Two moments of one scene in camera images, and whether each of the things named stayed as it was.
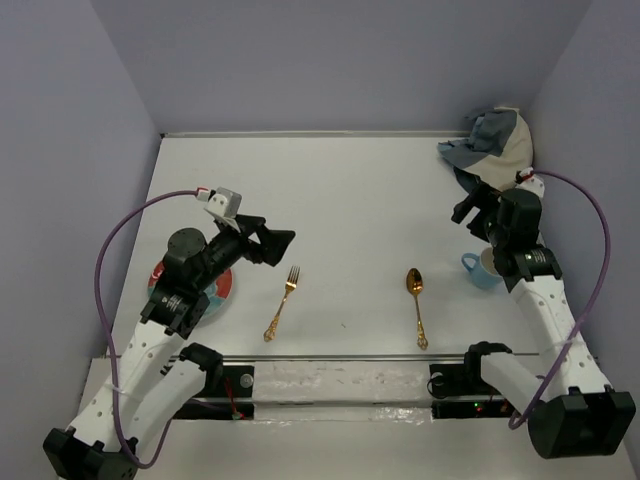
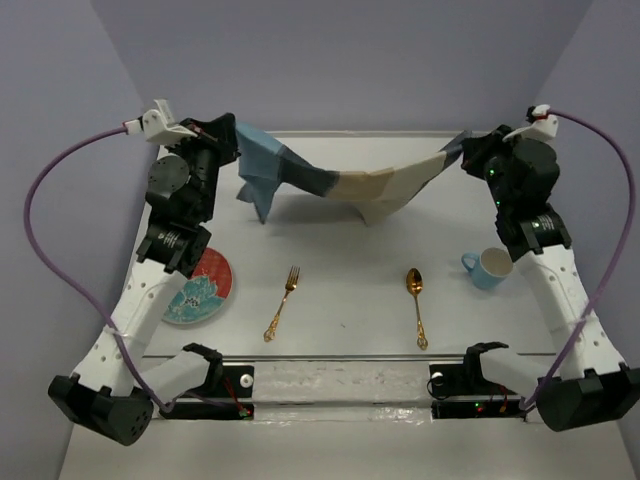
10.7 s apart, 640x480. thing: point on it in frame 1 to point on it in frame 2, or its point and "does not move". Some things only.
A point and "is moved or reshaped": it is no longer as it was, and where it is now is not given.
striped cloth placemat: (498, 148) is moved or reshaped
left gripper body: (230, 244) to (207, 153)
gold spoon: (415, 282) does not move
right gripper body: (490, 200) to (490, 162)
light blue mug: (484, 272) does not move
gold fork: (271, 326) does not move
